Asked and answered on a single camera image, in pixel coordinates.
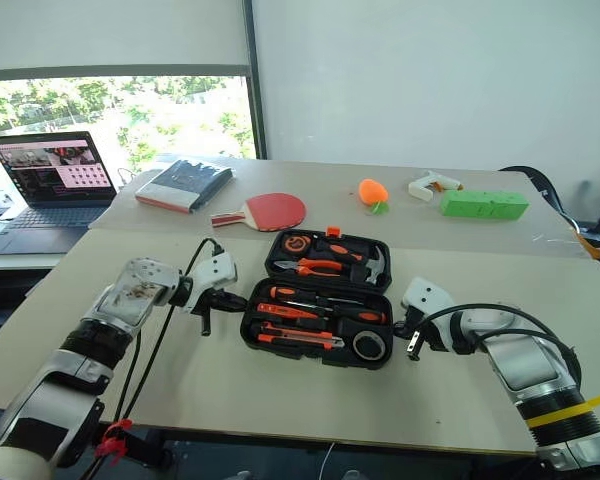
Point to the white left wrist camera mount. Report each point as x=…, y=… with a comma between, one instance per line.
x=215, y=272

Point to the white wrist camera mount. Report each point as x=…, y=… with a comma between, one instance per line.
x=215, y=272
x=427, y=295

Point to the open dark laptop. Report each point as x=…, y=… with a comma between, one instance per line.
x=50, y=170

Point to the orange black tape measure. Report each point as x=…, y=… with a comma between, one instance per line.
x=296, y=245

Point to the black plastic tool case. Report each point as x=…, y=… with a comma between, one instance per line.
x=280, y=345

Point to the claw hammer orange grip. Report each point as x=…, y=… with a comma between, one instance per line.
x=377, y=265

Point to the black orange screwdriver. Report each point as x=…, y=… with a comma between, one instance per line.
x=362, y=315
x=282, y=292

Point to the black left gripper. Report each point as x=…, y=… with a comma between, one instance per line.
x=214, y=301

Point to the green plastic block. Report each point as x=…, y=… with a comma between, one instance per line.
x=482, y=205

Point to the orange toy fruit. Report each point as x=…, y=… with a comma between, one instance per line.
x=372, y=191

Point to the yellow tape strip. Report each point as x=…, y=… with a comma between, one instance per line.
x=570, y=410

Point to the red table tennis paddle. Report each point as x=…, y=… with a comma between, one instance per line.
x=280, y=210

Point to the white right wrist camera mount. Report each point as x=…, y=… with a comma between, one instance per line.
x=427, y=295

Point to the black electrical tape roll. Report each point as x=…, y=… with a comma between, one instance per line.
x=369, y=345

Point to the wrapped dark book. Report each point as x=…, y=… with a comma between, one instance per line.
x=185, y=182

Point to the dark window frame post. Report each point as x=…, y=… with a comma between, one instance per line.
x=256, y=80

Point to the white roller blind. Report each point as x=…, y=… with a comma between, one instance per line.
x=110, y=32

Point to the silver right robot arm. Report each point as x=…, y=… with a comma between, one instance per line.
x=530, y=360

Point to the white glue gun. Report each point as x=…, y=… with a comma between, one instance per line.
x=420, y=187

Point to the black orange utility knife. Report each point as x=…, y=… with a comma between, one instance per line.
x=290, y=336

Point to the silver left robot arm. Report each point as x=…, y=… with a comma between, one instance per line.
x=130, y=295

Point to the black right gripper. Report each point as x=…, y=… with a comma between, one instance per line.
x=420, y=325

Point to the black table leg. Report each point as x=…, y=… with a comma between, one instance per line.
x=147, y=447

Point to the orange tester screwdriver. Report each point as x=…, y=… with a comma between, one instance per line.
x=285, y=310

